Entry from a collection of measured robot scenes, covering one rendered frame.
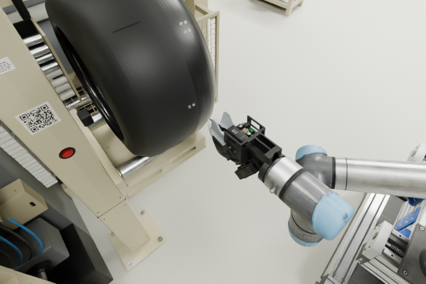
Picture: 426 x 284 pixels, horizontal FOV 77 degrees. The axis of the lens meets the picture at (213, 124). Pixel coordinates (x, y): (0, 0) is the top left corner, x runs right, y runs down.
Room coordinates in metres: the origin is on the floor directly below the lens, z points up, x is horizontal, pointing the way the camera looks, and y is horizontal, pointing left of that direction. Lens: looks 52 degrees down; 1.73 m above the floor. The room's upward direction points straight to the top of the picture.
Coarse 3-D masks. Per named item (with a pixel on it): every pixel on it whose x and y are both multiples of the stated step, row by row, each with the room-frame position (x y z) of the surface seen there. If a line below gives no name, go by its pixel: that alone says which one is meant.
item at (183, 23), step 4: (180, 20) 0.58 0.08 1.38; (184, 20) 0.59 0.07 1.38; (180, 24) 0.57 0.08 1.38; (184, 24) 0.58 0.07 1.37; (188, 24) 0.59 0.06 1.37; (184, 28) 0.57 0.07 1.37; (188, 28) 0.58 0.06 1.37; (184, 32) 0.56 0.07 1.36; (188, 32) 0.57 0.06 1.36; (192, 32) 0.57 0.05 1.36
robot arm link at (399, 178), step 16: (304, 160) 0.31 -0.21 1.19; (320, 160) 0.31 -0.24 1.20; (336, 160) 0.30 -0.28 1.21; (352, 160) 0.30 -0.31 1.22; (368, 160) 0.29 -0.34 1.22; (384, 160) 0.29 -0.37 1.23; (320, 176) 0.27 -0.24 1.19; (336, 176) 0.27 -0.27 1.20; (352, 176) 0.26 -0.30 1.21; (368, 176) 0.26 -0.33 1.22; (384, 176) 0.25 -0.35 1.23; (400, 176) 0.25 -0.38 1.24; (416, 176) 0.25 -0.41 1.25; (368, 192) 0.24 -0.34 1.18; (384, 192) 0.23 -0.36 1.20; (400, 192) 0.23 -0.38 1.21; (416, 192) 0.22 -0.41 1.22
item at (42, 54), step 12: (24, 24) 0.89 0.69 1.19; (36, 24) 0.87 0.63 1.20; (24, 36) 0.87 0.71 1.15; (36, 36) 0.80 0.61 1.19; (36, 48) 0.78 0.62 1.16; (48, 48) 0.80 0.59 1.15; (36, 60) 0.77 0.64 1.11; (48, 60) 0.79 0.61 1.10; (48, 72) 0.79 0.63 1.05; (60, 72) 0.80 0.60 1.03; (60, 84) 0.78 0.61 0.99; (72, 84) 0.80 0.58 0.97; (60, 96) 0.77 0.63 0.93
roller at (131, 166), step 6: (186, 138) 0.59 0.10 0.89; (138, 156) 0.49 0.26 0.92; (156, 156) 0.50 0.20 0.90; (126, 162) 0.46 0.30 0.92; (132, 162) 0.46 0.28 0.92; (138, 162) 0.47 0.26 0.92; (144, 162) 0.47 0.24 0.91; (120, 168) 0.44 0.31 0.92; (126, 168) 0.44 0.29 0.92; (132, 168) 0.45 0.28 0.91; (138, 168) 0.45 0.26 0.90; (126, 174) 0.43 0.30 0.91
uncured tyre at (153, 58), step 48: (48, 0) 0.64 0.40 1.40; (96, 0) 0.57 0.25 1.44; (144, 0) 0.60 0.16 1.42; (96, 48) 0.48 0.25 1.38; (144, 48) 0.50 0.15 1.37; (192, 48) 0.54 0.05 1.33; (96, 96) 0.68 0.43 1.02; (144, 96) 0.42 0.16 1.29; (192, 96) 0.48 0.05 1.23; (144, 144) 0.39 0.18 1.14
